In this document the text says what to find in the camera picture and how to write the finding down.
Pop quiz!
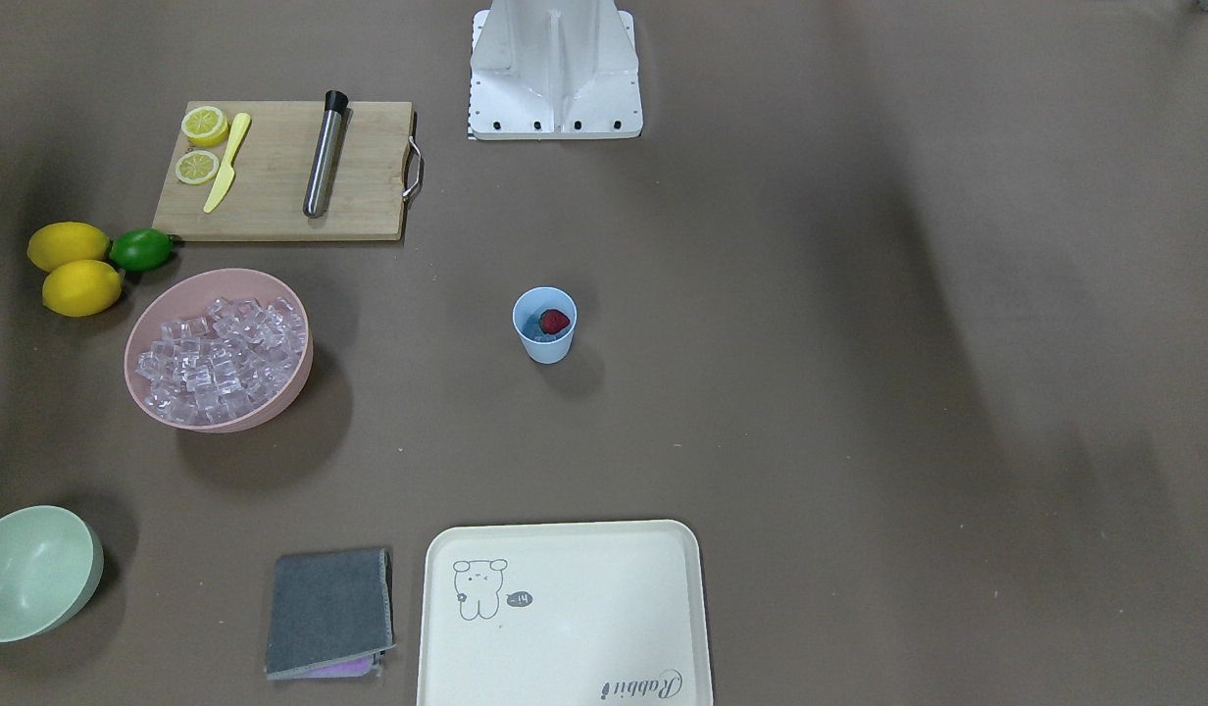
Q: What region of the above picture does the red strawberry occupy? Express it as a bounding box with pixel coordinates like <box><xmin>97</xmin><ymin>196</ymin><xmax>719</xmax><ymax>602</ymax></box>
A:
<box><xmin>536</xmin><ymin>308</ymin><xmax>573</xmax><ymax>336</ymax></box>

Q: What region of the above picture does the clear ice cube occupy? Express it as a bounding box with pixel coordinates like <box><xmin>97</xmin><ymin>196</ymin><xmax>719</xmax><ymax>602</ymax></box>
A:
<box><xmin>522</xmin><ymin>316</ymin><xmax>545</xmax><ymax>341</ymax></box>

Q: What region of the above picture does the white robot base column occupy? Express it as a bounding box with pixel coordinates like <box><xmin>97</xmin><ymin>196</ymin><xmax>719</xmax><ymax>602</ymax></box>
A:
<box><xmin>467</xmin><ymin>1</ymin><xmax>644</xmax><ymax>140</ymax></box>

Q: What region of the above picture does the light blue cup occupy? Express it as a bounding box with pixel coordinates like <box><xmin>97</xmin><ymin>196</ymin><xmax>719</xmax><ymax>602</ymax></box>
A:
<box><xmin>513</xmin><ymin>287</ymin><xmax>577</xmax><ymax>365</ymax></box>

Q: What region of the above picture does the pink bowl of ice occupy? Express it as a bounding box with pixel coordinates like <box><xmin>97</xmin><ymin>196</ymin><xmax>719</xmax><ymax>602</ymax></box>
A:
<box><xmin>124</xmin><ymin>268</ymin><xmax>314</xmax><ymax>433</ymax></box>

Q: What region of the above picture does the cream rabbit tray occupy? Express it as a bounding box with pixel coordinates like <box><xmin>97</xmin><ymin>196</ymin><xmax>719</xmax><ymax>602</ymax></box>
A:
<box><xmin>417</xmin><ymin>519</ymin><xmax>715</xmax><ymax>705</ymax></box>

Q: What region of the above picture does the grey folded cloth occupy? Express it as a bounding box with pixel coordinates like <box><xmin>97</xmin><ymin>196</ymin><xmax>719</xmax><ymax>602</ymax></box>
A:
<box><xmin>265</xmin><ymin>548</ymin><xmax>396</xmax><ymax>681</ymax></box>

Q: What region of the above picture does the wooden cutting board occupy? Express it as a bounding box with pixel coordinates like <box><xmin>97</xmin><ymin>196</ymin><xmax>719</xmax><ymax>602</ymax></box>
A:
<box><xmin>152</xmin><ymin>98</ymin><xmax>420</xmax><ymax>242</ymax></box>

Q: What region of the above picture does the yellow plastic knife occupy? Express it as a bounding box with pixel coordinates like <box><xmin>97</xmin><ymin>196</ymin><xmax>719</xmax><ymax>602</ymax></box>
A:
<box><xmin>202</xmin><ymin>112</ymin><xmax>252</xmax><ymax>214</ymax></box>

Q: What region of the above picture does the lemon half slice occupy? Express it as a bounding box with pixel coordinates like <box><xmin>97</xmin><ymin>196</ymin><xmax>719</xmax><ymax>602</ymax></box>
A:
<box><xmin>179</xmin><ymin>106</ymin><xmax>230</xmax><ymax>147</ymax></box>

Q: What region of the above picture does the green lime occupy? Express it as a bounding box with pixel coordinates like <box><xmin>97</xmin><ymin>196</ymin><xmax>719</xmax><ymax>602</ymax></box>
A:
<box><xmin>108</xmin><ymin>227</ymin><xmax>175</xmax><ymax>273</ymax></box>

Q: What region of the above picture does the yellow lemon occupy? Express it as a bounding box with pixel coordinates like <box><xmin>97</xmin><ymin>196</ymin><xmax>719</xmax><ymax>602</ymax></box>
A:
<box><xmin>42</xmin><ymin>259</ymin><xmax>122</xmax><ymax>318</ymax></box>
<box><xmin>27</xmin><ymin>221</ymin><xmax>111</xmax><ymax>273</ymax></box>

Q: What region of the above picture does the mint green bowl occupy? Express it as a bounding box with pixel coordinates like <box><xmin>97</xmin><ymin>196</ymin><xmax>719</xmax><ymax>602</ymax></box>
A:
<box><xmin>0</xmin><ymin>505</ymin><xmax>105</xmax><ymax>643</ymax></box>

